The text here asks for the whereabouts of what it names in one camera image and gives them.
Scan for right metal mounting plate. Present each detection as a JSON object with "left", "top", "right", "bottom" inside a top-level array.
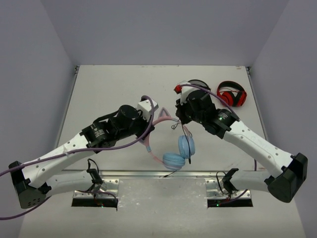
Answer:
[{"left": 205, "top": 177, "right": 251, "bottom": 199}]

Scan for pink blue cat-ear headphones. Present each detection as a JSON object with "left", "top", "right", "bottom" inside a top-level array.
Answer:
[{"left": 136, "top": 108, "right": 196, "bottom": 172}]

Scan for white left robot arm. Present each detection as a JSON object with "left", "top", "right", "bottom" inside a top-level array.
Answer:
[{"left": 9, "top": 100, "right": 158, "bottom": 209}]

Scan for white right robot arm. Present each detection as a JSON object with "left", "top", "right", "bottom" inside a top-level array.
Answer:
[{"left": 174, "top": 83, "right": 308, "bottom": 203}]

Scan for white black headphones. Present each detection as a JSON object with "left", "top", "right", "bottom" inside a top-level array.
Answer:
[{"left": 188, "top": 79, "right": 211, "bottom": 90}]

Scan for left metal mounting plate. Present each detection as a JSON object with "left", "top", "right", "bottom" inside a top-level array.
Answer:
[{"left": 73, "top": 178, "right": 119, "bottom": 199}]

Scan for metal mounting plate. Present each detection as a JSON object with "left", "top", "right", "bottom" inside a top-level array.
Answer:
[
  {"left": 73, "top": 178, "right": 119, "bottom": 199},
  {"left": 205, "top": 177, "right": 251, "bottom": 199}
]

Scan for metal table edge rail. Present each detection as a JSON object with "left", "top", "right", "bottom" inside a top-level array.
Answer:
[{"left": 61, "top": 169, "right": 265, "bottom": 178}]

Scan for thin black headphone cable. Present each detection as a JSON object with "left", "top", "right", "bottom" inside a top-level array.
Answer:
[{"left": 163, "top": 116, "right": 196, "bottom": 178}]

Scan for red black headphones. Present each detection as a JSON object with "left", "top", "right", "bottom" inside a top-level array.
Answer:
[{"left": 216, "top": 81, "right": 247, "bottom": 107}]

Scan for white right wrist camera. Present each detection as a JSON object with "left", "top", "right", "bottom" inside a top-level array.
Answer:
[{"left": 174, "top": 81, "right": 194, "bottom": 105}]

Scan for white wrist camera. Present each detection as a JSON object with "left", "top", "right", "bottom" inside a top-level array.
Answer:
[
  {"left": 136, "top": 99, "right": 152, "bottom": 121},
  {"left": 174, "top": 81, "right": 194, "bottom": 105}
]

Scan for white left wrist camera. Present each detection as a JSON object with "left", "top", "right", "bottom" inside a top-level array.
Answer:
[{"left": 136, "top": 99, "right": 152, "bottom": 121}]

